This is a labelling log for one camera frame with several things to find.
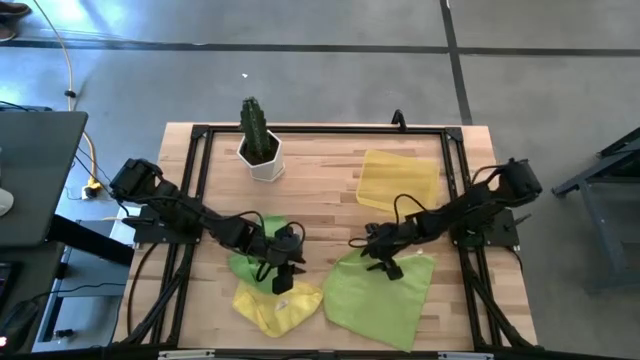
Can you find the person's shoe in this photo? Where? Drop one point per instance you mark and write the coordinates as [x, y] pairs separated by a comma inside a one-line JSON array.
[[14, 10], [6, 33]]

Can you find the black computer mouse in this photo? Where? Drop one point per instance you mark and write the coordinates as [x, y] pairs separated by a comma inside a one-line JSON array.
[[17, 322]]

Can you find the yellow translucent plastic basket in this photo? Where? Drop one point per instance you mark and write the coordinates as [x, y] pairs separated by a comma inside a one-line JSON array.
[[397, 182]]

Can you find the white rounded object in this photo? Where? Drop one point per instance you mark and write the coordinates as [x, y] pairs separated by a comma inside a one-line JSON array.
[[5, 202]]

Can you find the white hexagonal plant pot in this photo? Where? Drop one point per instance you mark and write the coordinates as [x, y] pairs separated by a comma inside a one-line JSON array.
[[265, 170]]

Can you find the white paper sheet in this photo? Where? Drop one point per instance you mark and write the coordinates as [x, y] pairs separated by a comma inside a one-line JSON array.
[[120, 225]]

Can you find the light green microfiber towel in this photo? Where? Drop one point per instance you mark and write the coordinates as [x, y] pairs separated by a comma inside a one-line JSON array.
[[375, 305]]

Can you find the grey lower shelf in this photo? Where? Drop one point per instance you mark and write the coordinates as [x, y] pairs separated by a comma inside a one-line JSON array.
[[90, 285]]

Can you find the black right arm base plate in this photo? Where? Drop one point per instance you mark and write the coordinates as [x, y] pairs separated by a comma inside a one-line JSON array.
[[492, 232]]

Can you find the black desk support beam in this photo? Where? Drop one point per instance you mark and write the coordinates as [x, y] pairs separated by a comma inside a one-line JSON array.
[[95, 242]]

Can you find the black frame bracket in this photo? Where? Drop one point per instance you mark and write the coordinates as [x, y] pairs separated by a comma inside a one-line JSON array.
[[398, 120]]

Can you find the blue-grey metal cart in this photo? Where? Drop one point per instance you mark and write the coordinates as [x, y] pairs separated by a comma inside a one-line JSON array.
[[600, 200]]

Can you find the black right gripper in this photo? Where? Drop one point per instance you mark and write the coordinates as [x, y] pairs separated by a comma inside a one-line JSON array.
[[390, 239]]

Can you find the silver frame bracket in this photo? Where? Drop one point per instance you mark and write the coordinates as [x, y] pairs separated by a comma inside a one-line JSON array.
[[185, 355], [465, 356]]

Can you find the black aluminium table frame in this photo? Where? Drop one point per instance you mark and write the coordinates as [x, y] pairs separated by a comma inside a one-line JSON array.
[[325, 129]]

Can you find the dark grey desk surface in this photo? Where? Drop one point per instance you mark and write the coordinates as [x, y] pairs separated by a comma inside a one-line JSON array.
[[40, 175]]

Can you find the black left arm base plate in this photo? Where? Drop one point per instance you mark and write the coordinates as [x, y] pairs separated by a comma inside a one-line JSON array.
[[155, 232]]

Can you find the yellow microfiber towel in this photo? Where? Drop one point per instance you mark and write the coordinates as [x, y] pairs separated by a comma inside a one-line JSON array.
[[280, 312]]

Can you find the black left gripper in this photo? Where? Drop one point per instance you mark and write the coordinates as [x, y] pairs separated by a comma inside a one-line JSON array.
[[282, 245]]

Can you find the yellow power plug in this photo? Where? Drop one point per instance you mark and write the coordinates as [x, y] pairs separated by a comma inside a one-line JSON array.
[[92, 189]]

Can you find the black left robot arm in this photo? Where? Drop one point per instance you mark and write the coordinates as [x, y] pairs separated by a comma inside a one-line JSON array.
[[180, 210]]

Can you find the green cactus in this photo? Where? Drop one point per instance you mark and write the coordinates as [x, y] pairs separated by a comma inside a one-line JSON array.
[[256, 127]]

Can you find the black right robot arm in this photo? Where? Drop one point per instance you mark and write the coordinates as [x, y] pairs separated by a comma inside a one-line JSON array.
[[470, 205]]

